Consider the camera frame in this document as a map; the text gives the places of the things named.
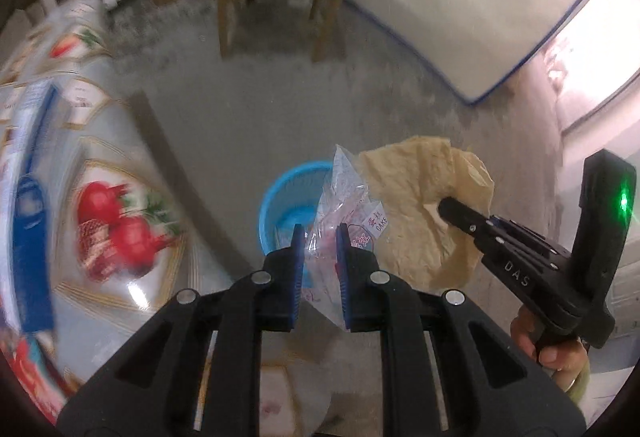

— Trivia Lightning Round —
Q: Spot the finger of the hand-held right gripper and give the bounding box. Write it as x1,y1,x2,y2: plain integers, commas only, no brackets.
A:
438,195,562,264

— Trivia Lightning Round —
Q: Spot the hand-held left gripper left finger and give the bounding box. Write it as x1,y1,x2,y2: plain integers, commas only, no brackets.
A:
57,223,307,437

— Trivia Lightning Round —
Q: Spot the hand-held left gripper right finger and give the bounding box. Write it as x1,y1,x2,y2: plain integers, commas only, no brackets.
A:
335,223,588,437

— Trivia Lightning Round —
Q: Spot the tan paper sheet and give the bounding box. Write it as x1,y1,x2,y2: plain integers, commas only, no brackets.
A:
356,136,496,295

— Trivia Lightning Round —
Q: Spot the blue plastic basket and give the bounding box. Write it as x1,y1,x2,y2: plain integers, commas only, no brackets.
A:
258,161,336,259

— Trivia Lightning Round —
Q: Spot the clear plastic bag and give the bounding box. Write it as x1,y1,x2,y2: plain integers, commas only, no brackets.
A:
302,144,386,333

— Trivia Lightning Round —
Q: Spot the person's right forearm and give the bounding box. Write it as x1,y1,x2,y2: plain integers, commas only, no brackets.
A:
562,357,597,414

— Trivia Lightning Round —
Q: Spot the person's right hand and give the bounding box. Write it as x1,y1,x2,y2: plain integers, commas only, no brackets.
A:
510,305,593,391

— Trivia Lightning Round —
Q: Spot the fruit print tablecloth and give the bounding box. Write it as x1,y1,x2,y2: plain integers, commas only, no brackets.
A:
0,0,281,424

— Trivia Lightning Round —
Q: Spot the blue white long package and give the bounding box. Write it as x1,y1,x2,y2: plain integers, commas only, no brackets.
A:
7,84,58,334

